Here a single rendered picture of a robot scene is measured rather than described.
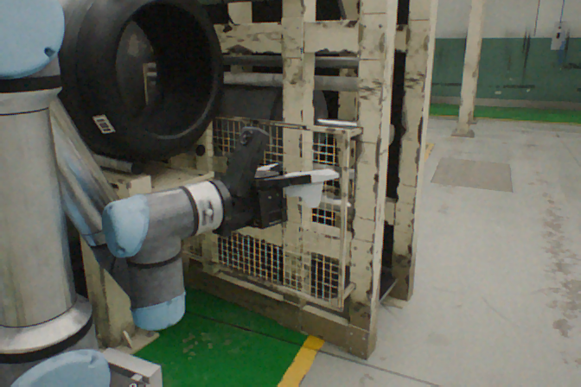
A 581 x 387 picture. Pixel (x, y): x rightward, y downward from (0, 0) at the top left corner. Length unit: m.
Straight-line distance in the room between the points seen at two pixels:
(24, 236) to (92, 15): 0.91
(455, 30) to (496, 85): 1.45
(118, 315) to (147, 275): 1.47
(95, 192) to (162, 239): 0.14
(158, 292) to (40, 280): 0.16
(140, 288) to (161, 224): 0.10
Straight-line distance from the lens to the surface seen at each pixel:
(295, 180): 0.68
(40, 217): 0.54
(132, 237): 0.59
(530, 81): 10.38
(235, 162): 0.69
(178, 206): 0.61
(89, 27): 1.35
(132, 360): 1.00
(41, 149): 0.53
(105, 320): 2.08
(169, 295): 0.65
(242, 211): 0.69
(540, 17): 10.44
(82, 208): 0.70
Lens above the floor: 1.28
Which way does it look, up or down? 15 degrees down
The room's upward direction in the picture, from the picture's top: straight up
